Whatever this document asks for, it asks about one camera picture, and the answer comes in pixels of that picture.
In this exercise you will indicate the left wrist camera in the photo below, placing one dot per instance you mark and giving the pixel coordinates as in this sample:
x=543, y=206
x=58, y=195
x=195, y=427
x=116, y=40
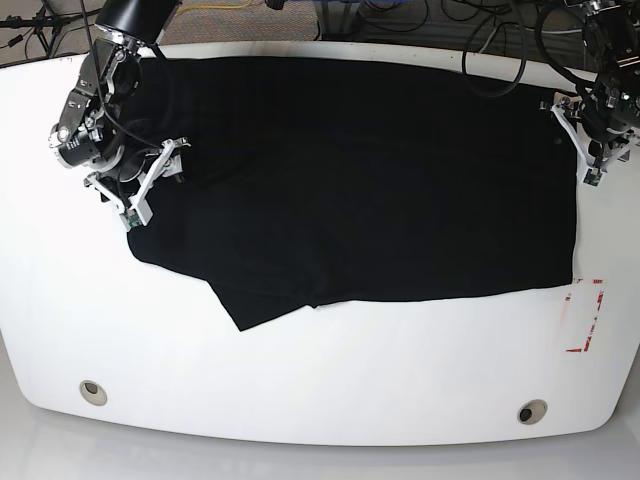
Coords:
x=593, y=177

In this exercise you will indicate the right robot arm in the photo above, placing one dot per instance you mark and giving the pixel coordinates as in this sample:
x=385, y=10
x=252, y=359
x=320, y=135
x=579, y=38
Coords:
x=90, y=131

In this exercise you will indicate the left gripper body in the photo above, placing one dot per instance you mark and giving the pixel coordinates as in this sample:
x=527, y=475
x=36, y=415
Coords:
x=603, y=132

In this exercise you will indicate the black tripod stand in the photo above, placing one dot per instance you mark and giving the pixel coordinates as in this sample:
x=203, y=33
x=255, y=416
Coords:
x=47, y=26

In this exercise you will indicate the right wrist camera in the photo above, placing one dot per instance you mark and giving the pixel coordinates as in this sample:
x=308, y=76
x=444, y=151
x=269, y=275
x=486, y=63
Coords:
x=133, y=218

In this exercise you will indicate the black graphic T-shirt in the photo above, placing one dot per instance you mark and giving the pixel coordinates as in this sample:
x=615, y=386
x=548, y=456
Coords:
x=310, y=182

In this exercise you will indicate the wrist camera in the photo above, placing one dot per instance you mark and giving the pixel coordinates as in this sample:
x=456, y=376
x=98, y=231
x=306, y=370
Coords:
x=593, y=177
x=133, y=218

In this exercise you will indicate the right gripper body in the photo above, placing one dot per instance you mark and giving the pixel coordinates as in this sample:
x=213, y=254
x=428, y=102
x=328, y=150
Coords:
x=128, y=182

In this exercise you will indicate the left table cable grommet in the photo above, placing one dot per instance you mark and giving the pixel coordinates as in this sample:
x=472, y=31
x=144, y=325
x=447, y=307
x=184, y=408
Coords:
x=93, y=393

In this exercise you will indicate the right table cable grommet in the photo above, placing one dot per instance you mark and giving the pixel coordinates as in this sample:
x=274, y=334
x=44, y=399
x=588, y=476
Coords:
x=532, y=412

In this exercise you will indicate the red tape rectangle marking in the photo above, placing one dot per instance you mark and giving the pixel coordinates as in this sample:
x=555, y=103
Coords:
x=580, y=314

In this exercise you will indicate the table cable grommet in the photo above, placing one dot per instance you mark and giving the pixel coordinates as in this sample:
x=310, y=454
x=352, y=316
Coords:
x=532, y=412
x=93, y=393

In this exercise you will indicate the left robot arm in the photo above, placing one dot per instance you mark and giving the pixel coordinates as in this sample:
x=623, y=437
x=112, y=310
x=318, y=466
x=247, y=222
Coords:
x=610, y=35

